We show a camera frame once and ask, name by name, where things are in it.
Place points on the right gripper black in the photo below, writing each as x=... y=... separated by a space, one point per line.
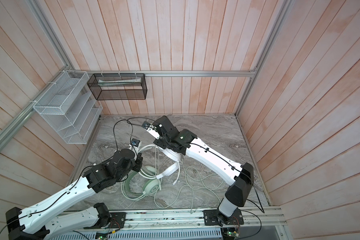
x=160 y=143

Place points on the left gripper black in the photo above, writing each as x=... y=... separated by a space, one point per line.
x=139 y=162

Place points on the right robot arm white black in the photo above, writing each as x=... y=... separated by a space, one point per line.
x=240 y=178

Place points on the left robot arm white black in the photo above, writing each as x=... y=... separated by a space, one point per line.
x=42 y=221

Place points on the green headphones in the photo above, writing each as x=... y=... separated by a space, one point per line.
x=149 y=188

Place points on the black mesh basket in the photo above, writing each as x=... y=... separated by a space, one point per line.
x=118 y=86

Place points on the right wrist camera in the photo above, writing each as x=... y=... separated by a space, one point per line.
x=151 y=129

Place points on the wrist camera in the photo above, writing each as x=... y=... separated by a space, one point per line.
x=151 y=129
x=135 y=145

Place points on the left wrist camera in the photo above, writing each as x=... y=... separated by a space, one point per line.
x=135 y=145

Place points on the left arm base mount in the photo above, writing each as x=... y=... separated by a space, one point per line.
x=107 y=219

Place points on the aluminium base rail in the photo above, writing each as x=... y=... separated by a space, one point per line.
x=185 y=224

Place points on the aluminium frame bar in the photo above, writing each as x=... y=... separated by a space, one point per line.
x=173 y=73

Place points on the white wire mesh shelf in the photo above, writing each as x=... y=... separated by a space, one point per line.
x=70 y=111

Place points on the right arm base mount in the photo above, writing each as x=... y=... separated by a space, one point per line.
x=222 y=217

